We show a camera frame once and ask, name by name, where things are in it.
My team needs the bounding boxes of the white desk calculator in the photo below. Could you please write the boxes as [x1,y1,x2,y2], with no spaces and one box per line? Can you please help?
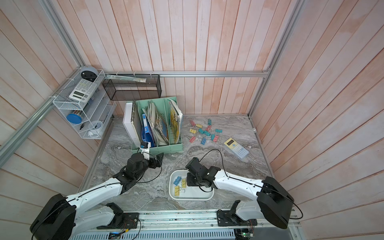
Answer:
[69,79,97,103]

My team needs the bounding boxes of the green file organizer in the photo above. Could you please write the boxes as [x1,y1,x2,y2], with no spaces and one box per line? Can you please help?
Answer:
[124,97,183,155]

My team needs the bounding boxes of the white plastic storage box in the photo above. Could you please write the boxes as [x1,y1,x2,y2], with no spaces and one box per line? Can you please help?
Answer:
[169,170,215,201]

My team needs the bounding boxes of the white wire shelf rack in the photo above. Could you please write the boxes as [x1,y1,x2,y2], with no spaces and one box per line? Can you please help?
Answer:
[53,69,117,140]

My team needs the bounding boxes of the yellow art book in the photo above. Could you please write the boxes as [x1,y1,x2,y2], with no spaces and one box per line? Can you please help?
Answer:
[168,99,183,144]

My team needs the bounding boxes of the ruler on basket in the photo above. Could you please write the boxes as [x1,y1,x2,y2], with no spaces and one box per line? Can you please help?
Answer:
[106,75,147,83]

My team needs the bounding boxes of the white tape roll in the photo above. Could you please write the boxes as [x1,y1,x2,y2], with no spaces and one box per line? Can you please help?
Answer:
[88,121,103,138]

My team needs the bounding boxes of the blue lid jar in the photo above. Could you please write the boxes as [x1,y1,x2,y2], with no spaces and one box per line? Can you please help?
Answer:
[66,110,83,125]

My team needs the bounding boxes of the blue binder clip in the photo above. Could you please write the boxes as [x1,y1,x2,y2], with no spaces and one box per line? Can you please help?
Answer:
[173,176,182,186]
[201,137,207,145]

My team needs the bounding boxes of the grey round speaker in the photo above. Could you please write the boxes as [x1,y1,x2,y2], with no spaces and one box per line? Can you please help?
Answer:
[80,66,99,83]

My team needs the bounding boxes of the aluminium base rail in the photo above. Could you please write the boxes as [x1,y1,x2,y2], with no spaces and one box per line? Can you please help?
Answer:
[72,210,306,240]

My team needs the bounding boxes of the yellow blue calculator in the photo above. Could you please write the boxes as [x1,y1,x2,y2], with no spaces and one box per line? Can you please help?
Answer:
[224,138,249,159]

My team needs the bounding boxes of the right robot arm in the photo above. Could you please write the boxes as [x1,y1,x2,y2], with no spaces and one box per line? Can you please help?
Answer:
[186,158,294,229]

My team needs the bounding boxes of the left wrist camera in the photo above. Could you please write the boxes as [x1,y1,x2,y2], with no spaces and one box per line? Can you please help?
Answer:
[137,142,151,160]

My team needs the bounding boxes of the black mesh basket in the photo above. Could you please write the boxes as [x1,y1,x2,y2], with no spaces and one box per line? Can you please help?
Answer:
[102,74,162,101]

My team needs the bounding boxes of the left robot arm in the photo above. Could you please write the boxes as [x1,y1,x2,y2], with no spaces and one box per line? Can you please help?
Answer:
[30,153,164,240]

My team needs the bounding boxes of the blue file folder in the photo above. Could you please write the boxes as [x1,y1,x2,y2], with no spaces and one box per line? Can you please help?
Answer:
[142,114,156,148]

